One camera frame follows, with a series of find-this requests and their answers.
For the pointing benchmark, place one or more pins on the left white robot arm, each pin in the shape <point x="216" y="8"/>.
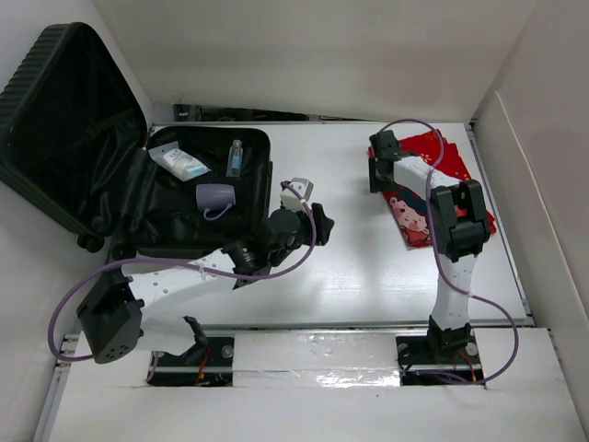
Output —
<point x="115" y="311"/>

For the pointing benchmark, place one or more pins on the purple ceramic mug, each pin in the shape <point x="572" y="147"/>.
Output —
<point x="214" y="200"/>

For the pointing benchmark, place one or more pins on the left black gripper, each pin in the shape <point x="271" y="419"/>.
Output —
<point x="322" y="224"/>

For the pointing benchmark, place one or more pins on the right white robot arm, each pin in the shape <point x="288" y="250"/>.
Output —
<point x="451" y="214"/>

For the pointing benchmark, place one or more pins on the small clear plastic bottle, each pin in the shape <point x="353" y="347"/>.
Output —
<point x="234" y="160"/>

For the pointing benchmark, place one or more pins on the white toiletry tube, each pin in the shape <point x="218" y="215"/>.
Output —
<point x="177" y="162"/>

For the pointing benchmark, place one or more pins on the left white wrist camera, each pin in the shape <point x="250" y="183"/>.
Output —
<point x="295" y="194"/>

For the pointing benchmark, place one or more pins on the black hard-shell suitcase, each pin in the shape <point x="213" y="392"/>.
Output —
<point x="75" y="143"/>

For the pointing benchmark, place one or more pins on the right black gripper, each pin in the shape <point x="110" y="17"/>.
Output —
<point x="375" y="184"/>

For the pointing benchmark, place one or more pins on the red cartoon print cloth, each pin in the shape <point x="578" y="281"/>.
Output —
<point x="429" y="153"/>

